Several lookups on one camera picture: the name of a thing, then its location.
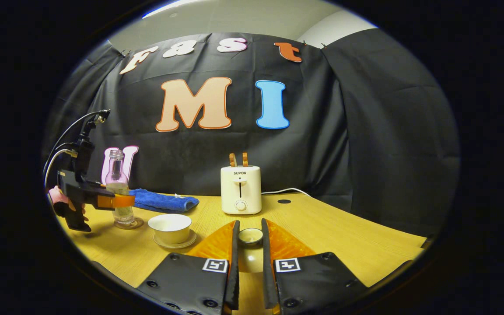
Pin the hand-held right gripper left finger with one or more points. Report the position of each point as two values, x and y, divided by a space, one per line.
234 271

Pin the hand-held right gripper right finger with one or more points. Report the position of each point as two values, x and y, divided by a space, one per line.
267 271

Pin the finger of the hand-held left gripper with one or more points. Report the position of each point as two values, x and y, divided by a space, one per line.
118 201

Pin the clear water bottle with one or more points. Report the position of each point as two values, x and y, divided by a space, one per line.
118 175

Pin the round wooden coaster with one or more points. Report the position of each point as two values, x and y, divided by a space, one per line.
139 224

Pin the cream teacup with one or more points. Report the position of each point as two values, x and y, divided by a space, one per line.
171 229

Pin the blue towel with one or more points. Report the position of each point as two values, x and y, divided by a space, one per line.
164 202

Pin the cream saucer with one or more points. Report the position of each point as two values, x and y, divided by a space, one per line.
188 242

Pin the cream toaster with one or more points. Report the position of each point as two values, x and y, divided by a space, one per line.
241 190

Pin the bread slice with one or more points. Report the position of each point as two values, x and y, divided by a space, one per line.
232 160
245 159

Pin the black backdrop cloth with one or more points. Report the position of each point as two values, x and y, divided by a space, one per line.
344 131

